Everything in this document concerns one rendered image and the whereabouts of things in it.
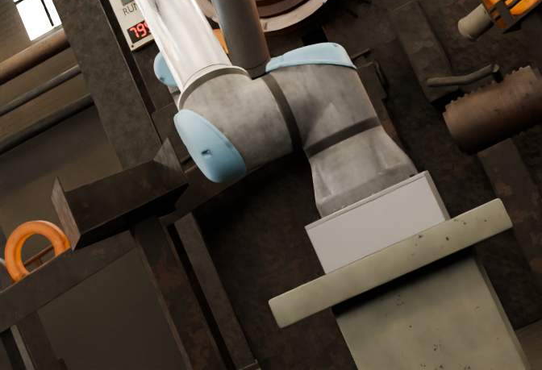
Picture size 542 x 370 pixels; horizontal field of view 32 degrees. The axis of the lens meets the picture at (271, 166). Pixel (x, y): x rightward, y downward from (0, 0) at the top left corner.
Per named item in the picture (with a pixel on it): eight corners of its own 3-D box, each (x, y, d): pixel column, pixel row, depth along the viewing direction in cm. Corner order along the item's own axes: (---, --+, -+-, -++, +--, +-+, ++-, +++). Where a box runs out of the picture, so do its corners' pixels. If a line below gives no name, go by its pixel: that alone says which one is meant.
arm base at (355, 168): (411, 177, 124) (379, 110, 125) (311, 223, 128) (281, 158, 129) (424, 171, 139) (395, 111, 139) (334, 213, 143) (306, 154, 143)
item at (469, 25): (482, 40, 210) (469, 18, 211) (510, 18, 203) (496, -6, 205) (466, 44, 206) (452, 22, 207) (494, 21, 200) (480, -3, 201)
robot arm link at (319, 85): (386, 110, 129) (344, 22, 130) (298, 149, 127) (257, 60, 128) (370, 124, 141) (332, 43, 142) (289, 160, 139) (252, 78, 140)
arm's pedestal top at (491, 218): (514, 226, 113) (499, 197, 114) (279, 330, 119) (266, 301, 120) (507, 222, 145) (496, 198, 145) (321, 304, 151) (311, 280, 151)
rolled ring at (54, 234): (72, 284, 244) (77, 282, 248) (59, 214, 246) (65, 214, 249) (10, 296, 249) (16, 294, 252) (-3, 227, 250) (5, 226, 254)
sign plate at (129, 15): (134, 51, 254) (109, -7, 257) (216, 7, 248) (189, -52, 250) (131, 50, 252) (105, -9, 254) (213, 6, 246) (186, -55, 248)
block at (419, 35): (434, 108, 227) (392, 20, 230) (464, 93, 225) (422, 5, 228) (429, 104, 216) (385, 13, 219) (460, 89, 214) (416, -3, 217)
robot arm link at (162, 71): (162, 97, 177) (143, 55, 176) (177, 89, 188) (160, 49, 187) (199, 81, 175) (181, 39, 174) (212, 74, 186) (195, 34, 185)
